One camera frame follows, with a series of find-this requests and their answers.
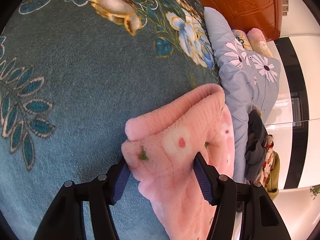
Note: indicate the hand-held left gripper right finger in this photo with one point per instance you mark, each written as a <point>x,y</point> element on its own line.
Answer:
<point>201,180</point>

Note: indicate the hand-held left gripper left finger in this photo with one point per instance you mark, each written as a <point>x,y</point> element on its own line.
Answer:
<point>121,180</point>

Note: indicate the pink fleece pants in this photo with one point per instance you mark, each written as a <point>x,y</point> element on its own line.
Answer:
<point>180,130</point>

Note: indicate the dark grey garment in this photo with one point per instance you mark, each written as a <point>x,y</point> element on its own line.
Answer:
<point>255,140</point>

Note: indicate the white red floral garment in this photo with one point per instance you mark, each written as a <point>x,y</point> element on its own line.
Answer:
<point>268,155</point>

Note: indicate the olive green knit sweater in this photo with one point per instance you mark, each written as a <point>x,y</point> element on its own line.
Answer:
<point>275,177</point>

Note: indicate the teal floral bed blanket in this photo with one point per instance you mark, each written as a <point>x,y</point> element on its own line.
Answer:
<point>75,92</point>

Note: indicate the blue daisy print quilt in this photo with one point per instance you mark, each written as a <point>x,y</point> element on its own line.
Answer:
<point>237,87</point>

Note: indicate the white wardrobe with black band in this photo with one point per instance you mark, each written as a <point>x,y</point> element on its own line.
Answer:
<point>300,80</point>

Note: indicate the pale floral pillow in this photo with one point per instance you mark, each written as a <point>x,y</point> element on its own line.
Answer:
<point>240,40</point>

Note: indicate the pink floral pillow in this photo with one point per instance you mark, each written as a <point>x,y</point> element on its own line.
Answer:
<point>258,40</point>

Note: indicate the carved wooden headboard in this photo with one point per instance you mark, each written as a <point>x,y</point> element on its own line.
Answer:
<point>237,2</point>

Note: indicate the green plant wall sticker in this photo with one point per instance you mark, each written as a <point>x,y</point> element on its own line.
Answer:
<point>315,191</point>

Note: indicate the grey wall switch plate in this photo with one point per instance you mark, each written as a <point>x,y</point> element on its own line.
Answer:
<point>285,3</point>
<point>285,12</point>

